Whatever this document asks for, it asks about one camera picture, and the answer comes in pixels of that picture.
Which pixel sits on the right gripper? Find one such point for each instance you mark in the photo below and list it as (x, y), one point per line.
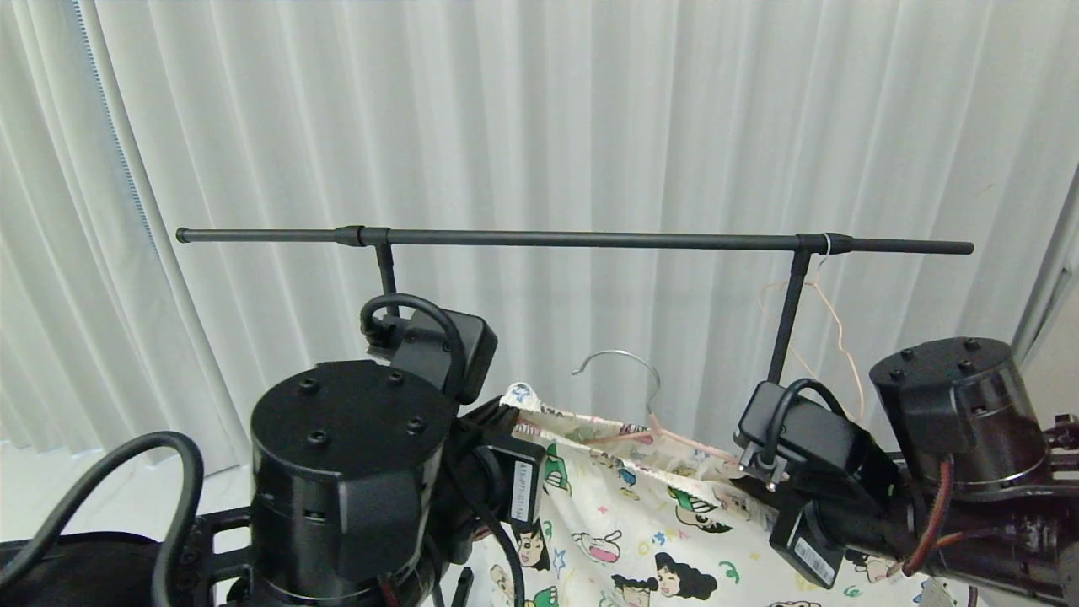
(843, 527)

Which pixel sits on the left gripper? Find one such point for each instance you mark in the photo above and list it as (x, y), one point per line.
(493, 489)

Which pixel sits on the cream printed garment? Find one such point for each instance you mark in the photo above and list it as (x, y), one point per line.
(641, 523)

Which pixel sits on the pink clothes hanger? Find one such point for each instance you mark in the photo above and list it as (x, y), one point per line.
(691, 441)
(840, 337)

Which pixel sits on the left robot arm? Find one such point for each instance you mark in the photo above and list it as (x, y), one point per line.
(354, 438)

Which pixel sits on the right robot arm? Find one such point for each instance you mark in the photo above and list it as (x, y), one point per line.
(952, 405)

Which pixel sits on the black clothes rack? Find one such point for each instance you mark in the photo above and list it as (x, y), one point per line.
(590, 239)

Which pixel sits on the white curtain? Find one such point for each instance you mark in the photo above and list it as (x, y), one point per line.
(539, 126)

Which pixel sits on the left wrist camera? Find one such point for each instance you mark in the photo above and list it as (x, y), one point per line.
(455, 350)

